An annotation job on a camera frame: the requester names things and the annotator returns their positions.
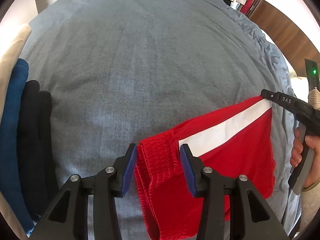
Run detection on navy folded garment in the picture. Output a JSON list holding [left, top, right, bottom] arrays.
[[17, 80, 43, 222]]

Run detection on wooden headboard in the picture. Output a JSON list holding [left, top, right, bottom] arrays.
[[246, 0, 319, 77]]

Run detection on white folded garment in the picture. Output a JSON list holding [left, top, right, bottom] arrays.
[[1, 24, 34, 239]]

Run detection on grey blue duvet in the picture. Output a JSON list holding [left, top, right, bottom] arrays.
[[19, 0, 304, 240]]

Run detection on person right hand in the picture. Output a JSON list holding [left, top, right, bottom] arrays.
[[290, 127, 320, 189]]

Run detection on red sports shorts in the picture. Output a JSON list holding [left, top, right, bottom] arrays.
[[134, 95, 276, 240]]

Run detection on blue folded garment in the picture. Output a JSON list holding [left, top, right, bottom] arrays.
[[1, 59, 34, 233]]

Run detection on dark grey folded garment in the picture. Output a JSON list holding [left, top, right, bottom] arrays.
[[39, 90, 59, 207]]

